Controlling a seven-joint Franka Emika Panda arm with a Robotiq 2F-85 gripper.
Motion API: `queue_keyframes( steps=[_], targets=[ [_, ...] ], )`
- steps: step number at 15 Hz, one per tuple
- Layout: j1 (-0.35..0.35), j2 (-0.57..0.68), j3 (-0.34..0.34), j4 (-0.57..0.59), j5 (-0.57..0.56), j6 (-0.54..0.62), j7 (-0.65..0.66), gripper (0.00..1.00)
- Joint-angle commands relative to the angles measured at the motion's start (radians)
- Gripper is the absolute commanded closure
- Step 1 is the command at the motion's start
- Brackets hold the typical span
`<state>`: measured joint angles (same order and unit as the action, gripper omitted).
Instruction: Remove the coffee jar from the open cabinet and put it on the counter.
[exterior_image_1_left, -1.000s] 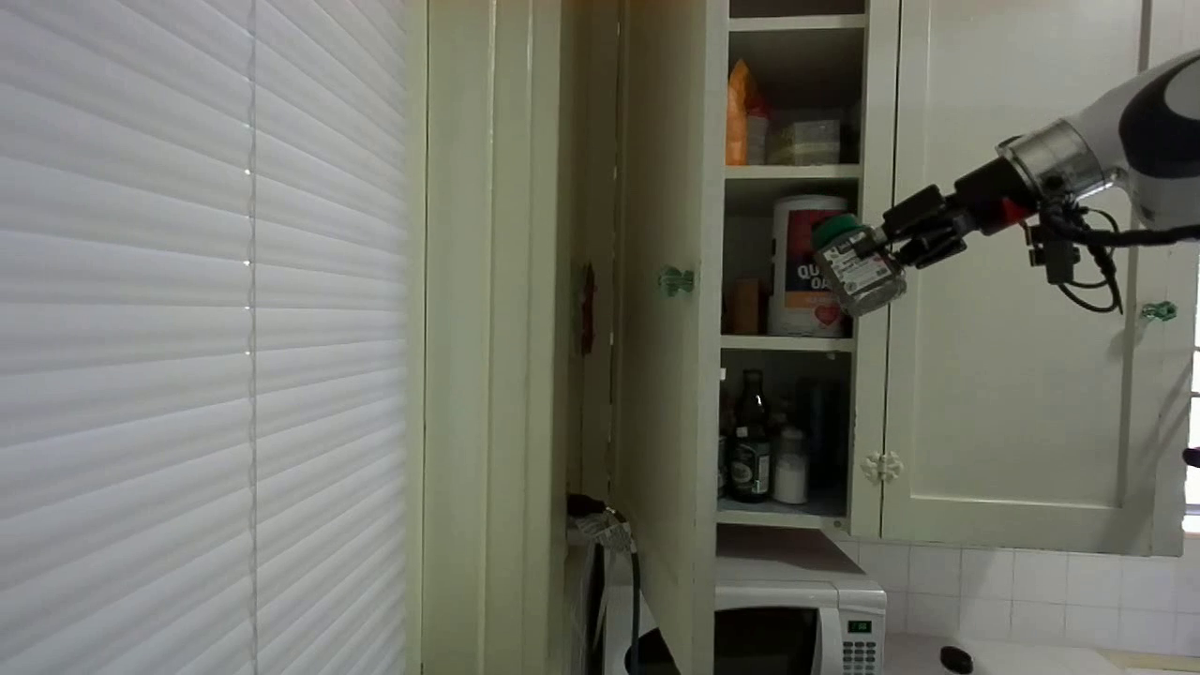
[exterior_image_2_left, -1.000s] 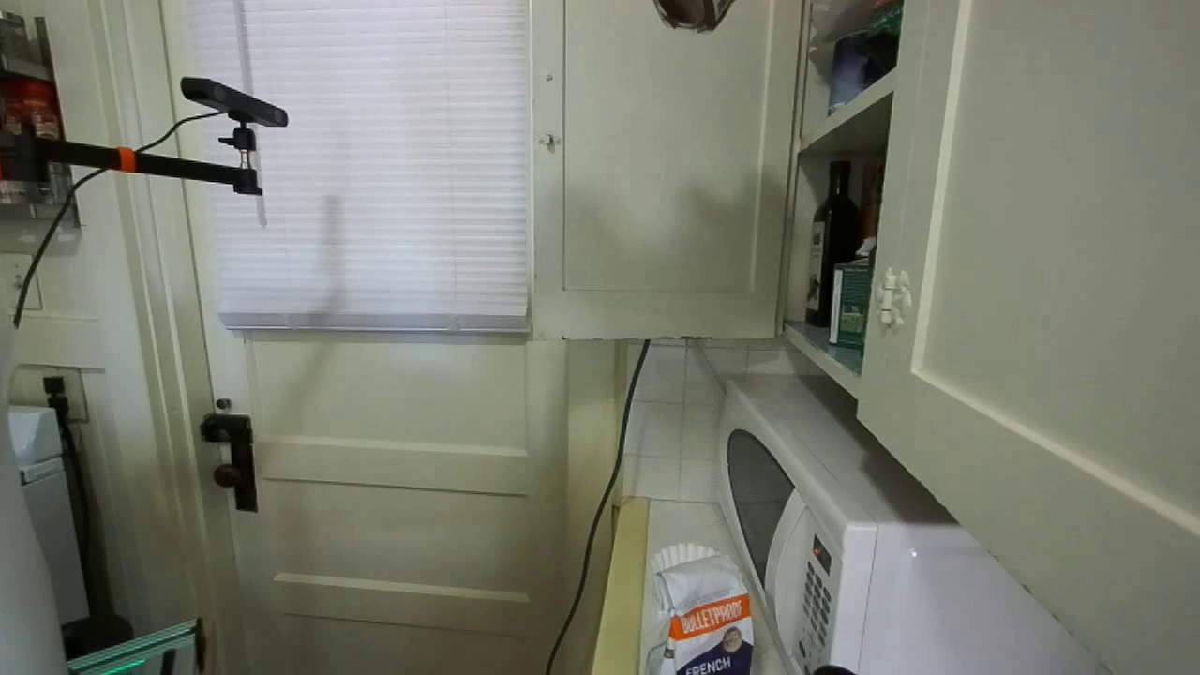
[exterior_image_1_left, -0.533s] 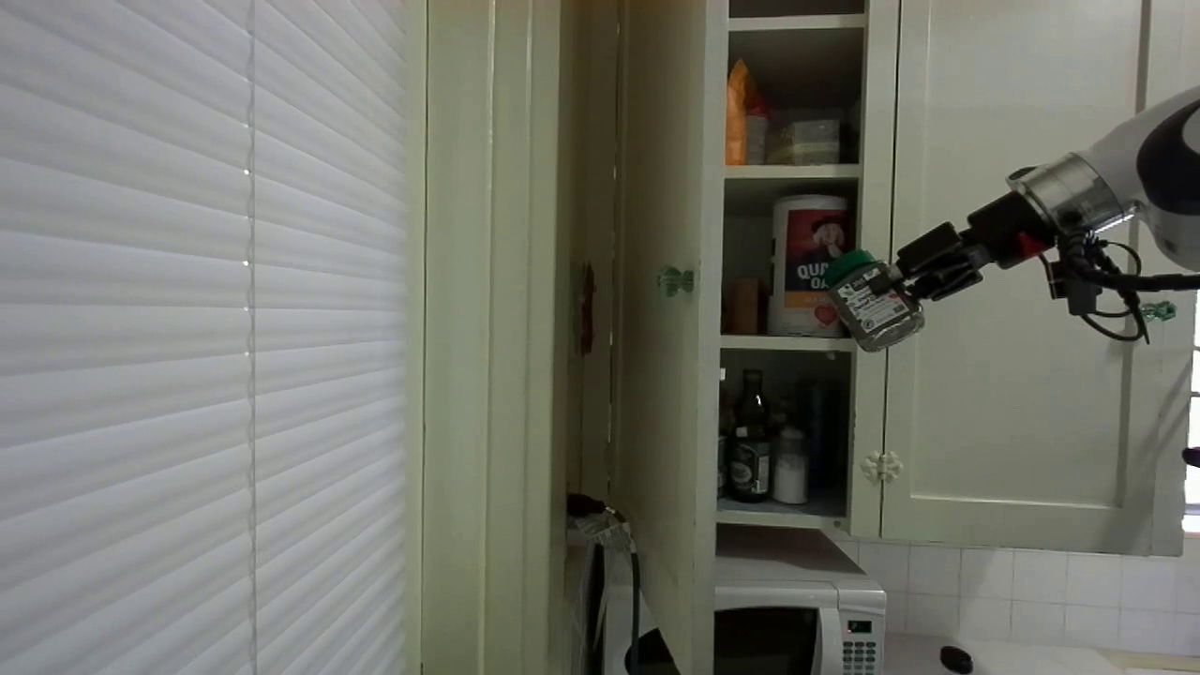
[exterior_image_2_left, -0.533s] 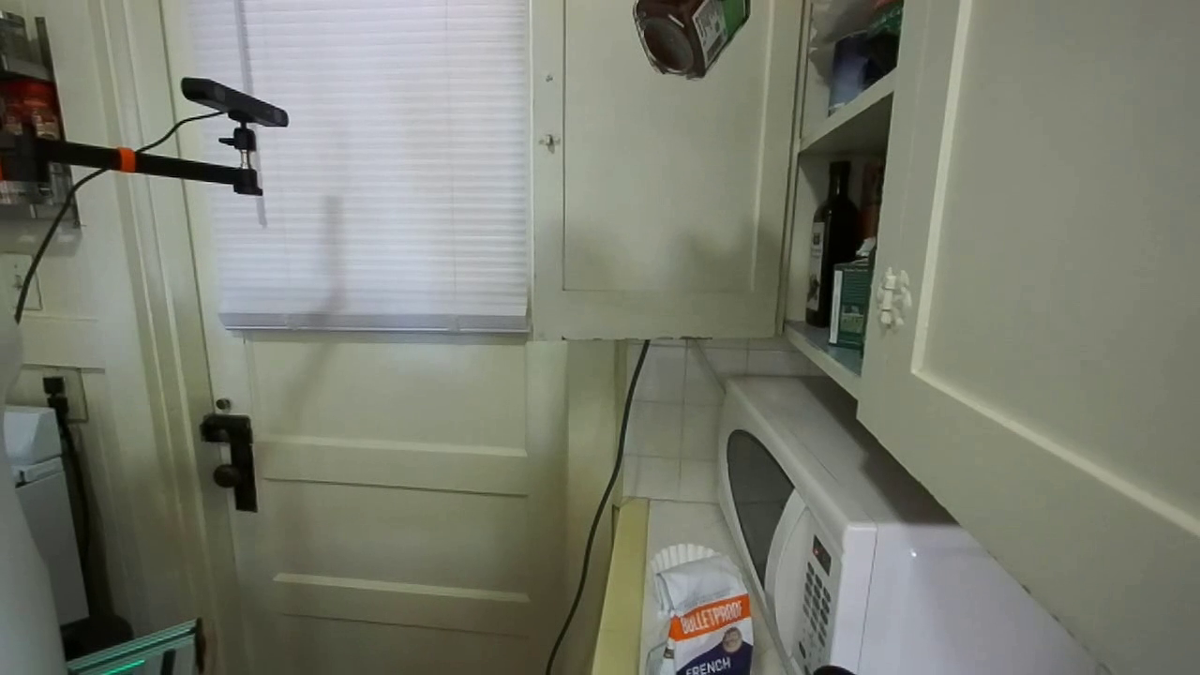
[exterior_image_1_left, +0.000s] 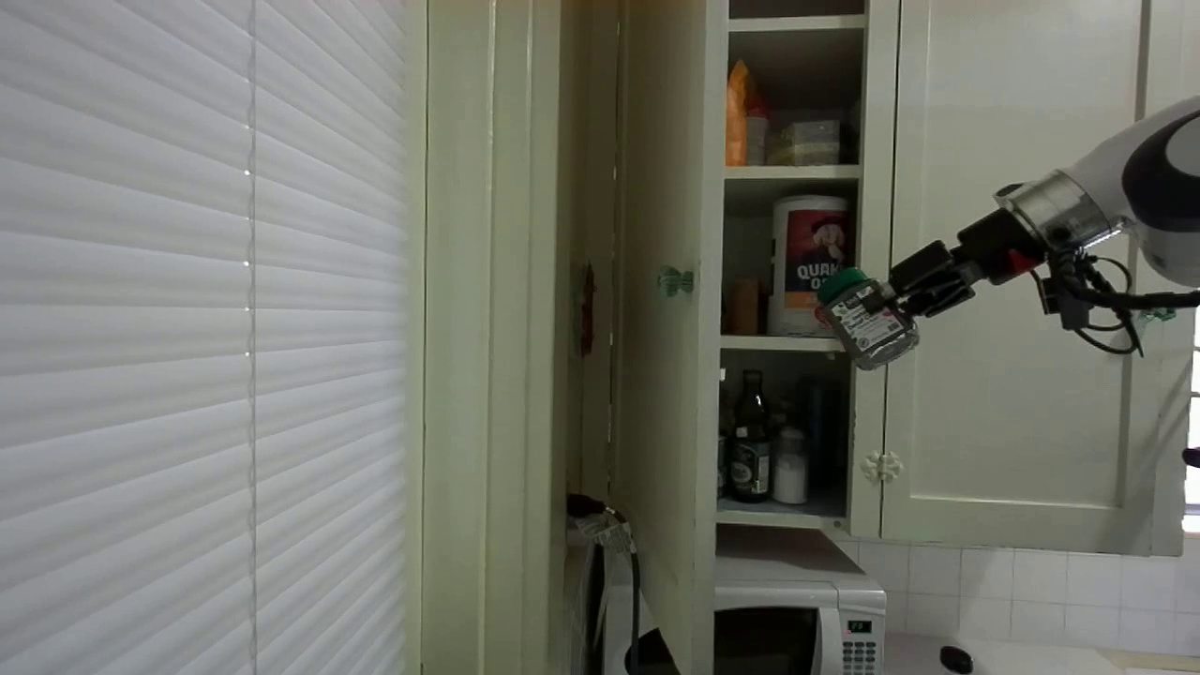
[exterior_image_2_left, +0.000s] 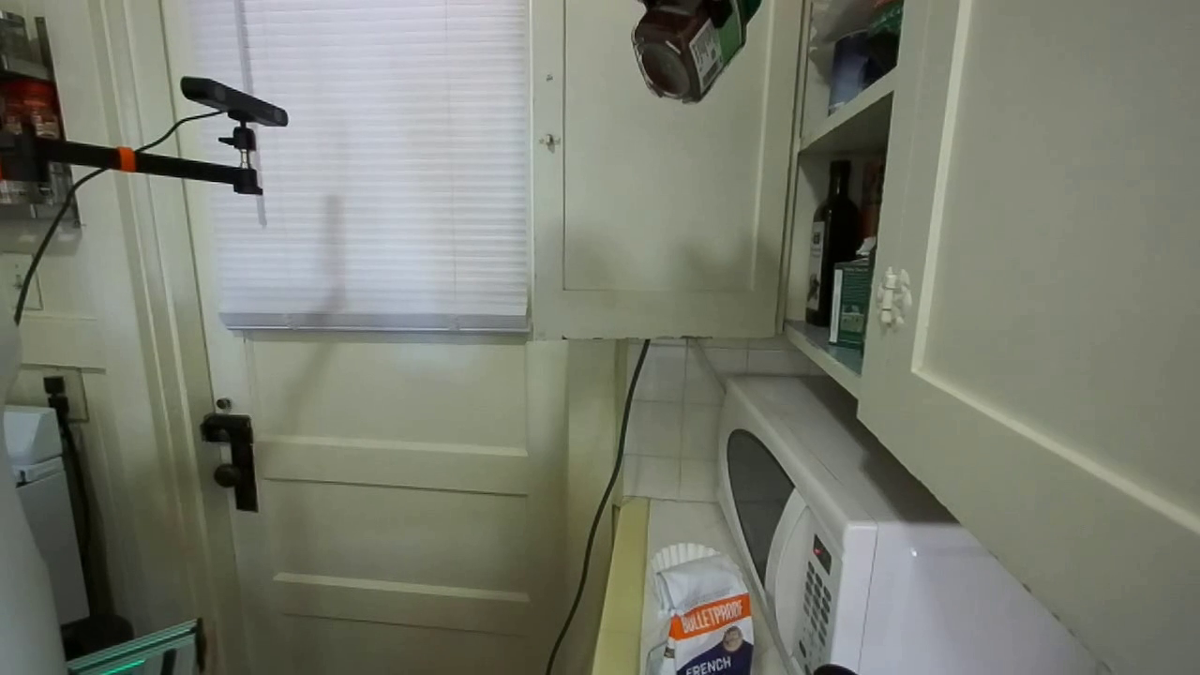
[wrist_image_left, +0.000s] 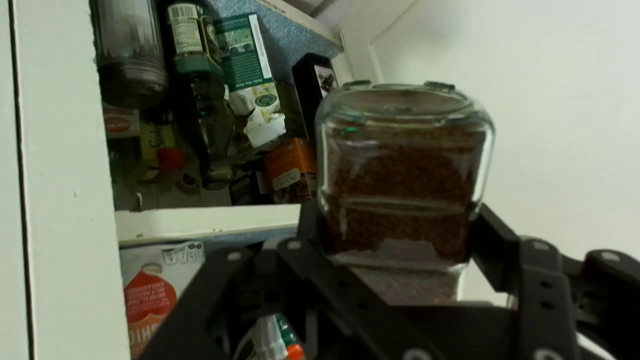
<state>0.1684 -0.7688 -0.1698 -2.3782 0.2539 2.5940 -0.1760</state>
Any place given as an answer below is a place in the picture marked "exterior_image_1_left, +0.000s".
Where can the dark glass bottle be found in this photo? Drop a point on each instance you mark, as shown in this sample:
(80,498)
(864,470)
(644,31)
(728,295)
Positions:
(752,443)

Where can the small brown jar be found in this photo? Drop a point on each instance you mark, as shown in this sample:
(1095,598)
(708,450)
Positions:
(748,305)

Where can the white microwave oven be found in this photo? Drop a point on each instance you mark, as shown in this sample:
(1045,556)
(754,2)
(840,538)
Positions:
(799,601)

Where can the oats canister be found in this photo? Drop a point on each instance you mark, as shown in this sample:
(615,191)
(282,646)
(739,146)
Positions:
(812,257)

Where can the tall white pantry cabinet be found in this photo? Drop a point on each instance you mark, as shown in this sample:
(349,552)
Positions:
(872,412)

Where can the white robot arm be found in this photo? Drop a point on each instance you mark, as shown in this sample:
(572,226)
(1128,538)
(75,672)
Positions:
(1150,172)

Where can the black white countertop device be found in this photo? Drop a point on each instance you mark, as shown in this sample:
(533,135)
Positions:
(602,587)

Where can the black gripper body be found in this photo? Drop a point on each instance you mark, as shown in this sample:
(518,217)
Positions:
(998,250)

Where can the white cabinet door knob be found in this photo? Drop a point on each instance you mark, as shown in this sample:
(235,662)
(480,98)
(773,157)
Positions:
(882,466)

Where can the white window blinds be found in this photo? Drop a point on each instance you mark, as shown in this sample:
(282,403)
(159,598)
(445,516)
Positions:
(199,338)

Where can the small white bottle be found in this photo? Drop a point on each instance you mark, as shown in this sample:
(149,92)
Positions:
(788,470)

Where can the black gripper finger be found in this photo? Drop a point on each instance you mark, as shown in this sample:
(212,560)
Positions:
(929,262)
(942,296)

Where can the open white cabinet door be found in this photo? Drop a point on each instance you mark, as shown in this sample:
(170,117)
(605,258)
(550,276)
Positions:
(662,435)

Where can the orange plastic bag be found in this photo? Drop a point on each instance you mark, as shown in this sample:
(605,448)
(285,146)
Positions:
(737,117)

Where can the green cabinet door knob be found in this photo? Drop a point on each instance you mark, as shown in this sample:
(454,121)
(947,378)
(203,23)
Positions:
(678,283)

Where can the closed white cabinet door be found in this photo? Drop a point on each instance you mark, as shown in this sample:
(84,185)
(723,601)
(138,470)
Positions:
(1015,412)

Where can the brown door hinge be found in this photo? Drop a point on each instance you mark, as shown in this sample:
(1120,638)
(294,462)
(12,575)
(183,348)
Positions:
(588,307)

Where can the teal patterned tea box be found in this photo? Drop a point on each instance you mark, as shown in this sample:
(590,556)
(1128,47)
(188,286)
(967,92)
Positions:
(807,141)

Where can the coffee jar with green lid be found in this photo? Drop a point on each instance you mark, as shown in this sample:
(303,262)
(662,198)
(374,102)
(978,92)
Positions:
(864,320)

